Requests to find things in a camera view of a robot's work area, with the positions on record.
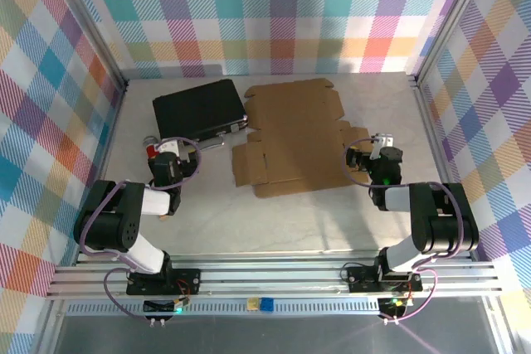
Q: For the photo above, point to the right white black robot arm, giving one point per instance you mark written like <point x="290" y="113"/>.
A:
<point x="444" y="225"/>

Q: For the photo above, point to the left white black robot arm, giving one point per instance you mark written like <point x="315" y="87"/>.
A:
<point x="124" y="229"/>

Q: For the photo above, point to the aluminium side rail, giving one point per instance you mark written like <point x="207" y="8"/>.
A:
<point x="108" y="151"/>
<point x="424" y="109"/>

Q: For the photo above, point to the black hard case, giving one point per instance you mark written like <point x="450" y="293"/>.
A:
<point x="195" y="109"/>

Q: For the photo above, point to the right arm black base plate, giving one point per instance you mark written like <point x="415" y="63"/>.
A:
<point x="361" y="277"/>

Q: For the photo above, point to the aluminium corner post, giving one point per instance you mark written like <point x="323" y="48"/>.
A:
<point x="89" y="26"/>
<point x="452" y="18"/>

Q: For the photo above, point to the aluminium frame rail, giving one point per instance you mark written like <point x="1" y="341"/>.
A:
<point x="269" y="277"/>

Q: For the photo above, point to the small wooden tag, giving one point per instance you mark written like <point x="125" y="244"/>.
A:
<point x="163" y="216"/>

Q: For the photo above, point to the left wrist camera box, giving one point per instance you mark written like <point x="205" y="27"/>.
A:
<point x="168" y="146"/>

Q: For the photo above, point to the black controller board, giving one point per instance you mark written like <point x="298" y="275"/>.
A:
<point x="392" y="306"/>
<point x="159" y="307"/>

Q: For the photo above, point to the red tube with silver cap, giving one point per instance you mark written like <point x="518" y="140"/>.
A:
<point x="148" y="142"/>

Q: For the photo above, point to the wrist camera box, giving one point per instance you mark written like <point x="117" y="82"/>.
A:
<point x="168" y="146"/>
<point x="383" y="140"/>

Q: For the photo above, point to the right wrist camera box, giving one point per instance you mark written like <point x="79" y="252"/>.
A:
<point x="383" y="140"/>

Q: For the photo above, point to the small tan block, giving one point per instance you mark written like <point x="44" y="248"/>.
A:
<point x="252" y="303"/>

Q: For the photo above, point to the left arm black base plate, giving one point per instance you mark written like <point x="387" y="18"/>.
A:
<point x="186" y="279"/>

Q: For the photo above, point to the brown cardboard box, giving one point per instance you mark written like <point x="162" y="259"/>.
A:
<point x="298" y="142"/>

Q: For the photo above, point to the small blue block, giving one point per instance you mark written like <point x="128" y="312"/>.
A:
<point x="266" y="304"/>

